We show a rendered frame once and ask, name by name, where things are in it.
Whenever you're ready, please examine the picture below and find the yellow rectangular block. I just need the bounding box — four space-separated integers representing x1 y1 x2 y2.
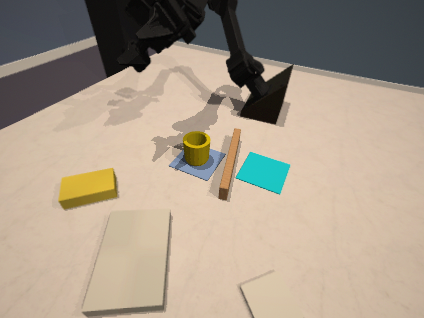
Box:
58 168 117 210

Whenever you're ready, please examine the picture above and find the olive-yellow cup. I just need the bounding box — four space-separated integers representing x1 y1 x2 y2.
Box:
183 131 210 166

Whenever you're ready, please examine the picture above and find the beige flat rectangular slab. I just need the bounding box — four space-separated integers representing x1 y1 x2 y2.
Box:
81 208 171 316

